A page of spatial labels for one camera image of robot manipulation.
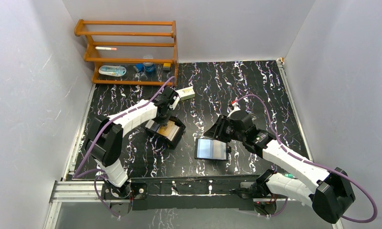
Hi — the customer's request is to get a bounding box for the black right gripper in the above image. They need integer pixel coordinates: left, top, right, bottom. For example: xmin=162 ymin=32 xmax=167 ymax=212
xmin=204 ymin=114 xmax=245 ymax=143

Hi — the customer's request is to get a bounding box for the black card holder box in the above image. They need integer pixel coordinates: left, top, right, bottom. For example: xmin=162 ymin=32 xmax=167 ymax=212
xmin=143 ymin=116 xmax=186 ymax=149

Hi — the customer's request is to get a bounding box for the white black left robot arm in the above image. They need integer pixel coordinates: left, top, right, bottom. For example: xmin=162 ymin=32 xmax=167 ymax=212
xmin=86 ymin=87 xmax=180 ymax=198

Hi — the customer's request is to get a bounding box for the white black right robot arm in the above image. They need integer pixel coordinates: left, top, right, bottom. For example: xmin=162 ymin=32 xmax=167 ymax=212
xmin=204 ymin=111 xmax=356 ymax=224

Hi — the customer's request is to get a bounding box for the white green red carton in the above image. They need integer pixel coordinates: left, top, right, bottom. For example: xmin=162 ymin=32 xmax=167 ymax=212
xmin=176 ymin=86 xmax=195 ymax=101

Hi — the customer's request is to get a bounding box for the small yellow black block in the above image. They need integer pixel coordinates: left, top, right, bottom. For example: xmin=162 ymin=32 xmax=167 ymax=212
xmin=163 ymin=63 xmax=172 ymax=72

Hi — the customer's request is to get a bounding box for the blue jar clear lid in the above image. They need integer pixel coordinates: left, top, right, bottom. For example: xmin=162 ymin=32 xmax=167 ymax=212
xmin=143 ymin=55 xmax=155 ymax=73

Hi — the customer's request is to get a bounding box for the small blue block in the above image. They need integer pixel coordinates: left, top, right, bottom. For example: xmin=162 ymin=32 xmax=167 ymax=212
xmin=134 ymin=63 xmax=145 ymax=73

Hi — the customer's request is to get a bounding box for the blue white plastic package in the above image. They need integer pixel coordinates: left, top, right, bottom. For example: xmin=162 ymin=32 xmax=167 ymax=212
xmin=98 ymin=65 xmax=127 ymax=77

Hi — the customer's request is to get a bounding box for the wooden shelf rack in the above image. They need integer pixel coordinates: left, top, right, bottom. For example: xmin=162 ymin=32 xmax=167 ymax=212
xmin=74 ymin=19 xmax=178 ymax=86

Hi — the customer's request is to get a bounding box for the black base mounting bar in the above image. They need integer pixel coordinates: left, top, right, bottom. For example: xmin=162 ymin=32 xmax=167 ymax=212
xmin=101 ymin=175 xmax=289 ymax=212

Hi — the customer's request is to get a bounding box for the white pink marker pen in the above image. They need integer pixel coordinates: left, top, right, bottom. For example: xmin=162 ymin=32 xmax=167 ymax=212
xmin=95 ymin=46 xmax=117 ymax=51

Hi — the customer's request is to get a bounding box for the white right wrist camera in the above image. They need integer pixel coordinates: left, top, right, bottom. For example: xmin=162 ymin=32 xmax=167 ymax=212
xmin=227 ymin=100 xmax=240 ymax=117

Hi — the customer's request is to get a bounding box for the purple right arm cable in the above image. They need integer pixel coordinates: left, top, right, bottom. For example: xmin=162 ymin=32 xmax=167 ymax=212
xmin=232 ymin=94 xmax=378 ymax=223

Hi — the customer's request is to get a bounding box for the aluminium frame rail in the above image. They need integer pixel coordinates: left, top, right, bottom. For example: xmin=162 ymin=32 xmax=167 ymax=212
xmin=43 ymin=180 xmax=115 ymax=229

